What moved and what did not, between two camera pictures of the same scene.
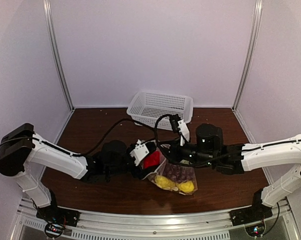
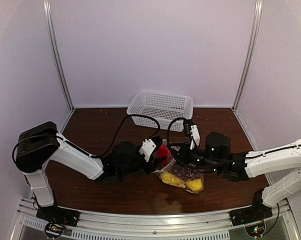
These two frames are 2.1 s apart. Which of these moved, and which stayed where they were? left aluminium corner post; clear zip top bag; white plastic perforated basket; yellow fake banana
Moved: yellow fake banana; clear zip top bag
Stayed: white plastic perforated basket; left aluminium corner post
